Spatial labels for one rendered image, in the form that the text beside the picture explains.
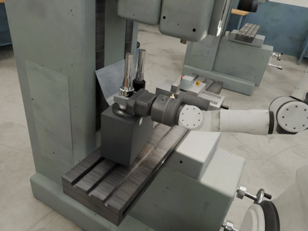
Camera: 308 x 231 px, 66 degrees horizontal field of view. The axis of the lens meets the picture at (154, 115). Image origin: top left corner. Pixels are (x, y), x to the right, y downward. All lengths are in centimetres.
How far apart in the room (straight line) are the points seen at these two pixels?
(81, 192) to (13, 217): 119
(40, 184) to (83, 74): 96
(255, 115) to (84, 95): 80
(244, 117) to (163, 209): 87
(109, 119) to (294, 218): 56
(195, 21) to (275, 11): 660
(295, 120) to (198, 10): 51
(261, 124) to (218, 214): 67
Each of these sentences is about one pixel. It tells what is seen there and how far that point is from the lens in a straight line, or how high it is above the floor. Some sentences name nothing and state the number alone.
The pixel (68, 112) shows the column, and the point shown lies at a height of 85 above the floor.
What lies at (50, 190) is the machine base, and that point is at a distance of 181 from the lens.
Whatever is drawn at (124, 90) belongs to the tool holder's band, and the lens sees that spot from 76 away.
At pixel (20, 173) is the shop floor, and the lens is 226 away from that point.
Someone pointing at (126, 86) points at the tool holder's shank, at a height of 121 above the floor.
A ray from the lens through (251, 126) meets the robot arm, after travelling 70.
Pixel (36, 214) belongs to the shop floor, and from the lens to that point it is 196.
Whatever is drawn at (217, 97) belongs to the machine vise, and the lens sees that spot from 132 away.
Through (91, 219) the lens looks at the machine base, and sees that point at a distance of 166.
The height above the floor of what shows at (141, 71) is 123.
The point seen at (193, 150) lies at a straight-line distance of 113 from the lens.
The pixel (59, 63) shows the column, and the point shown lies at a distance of 124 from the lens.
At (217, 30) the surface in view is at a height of 136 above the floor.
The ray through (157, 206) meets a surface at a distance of 143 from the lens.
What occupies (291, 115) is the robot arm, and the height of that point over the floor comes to 127.
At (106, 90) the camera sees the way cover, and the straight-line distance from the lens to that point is 122.
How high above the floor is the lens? 154
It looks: 31 degrees down
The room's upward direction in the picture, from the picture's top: 8 degrees clockwise
